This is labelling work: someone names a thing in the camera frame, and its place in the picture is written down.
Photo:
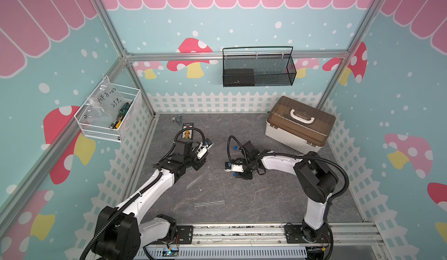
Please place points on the black box in mesh basket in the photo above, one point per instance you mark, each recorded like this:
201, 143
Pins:
238, 78

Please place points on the black box with orange connectors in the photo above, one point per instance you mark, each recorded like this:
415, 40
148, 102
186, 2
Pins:
188, 126

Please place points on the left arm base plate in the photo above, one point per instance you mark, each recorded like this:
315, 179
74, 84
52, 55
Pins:
177, 236

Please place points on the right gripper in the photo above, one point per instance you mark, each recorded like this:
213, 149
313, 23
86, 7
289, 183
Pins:
238, 174

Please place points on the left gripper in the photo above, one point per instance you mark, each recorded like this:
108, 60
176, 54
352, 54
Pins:
201, 161

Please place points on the black wire mesh basket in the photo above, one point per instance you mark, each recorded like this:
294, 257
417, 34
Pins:
273, 66

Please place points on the brown lid storage box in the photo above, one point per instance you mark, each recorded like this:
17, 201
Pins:
299, 126

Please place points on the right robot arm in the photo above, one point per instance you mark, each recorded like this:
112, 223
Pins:
322, 180

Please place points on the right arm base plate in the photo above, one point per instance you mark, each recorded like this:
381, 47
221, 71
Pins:
304, 234

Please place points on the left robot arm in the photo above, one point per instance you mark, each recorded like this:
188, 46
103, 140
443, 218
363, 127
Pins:
120, 232

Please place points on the clear plastic bag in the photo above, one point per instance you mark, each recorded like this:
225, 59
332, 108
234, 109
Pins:
104, 103

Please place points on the clear test tube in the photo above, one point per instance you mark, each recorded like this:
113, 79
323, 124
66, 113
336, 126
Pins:
194, 181
208, 203

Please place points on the green yellow tool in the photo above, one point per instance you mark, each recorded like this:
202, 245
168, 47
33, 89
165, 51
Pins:
121, 115

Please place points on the white wire basket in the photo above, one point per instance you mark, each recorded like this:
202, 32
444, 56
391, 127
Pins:
100, 130

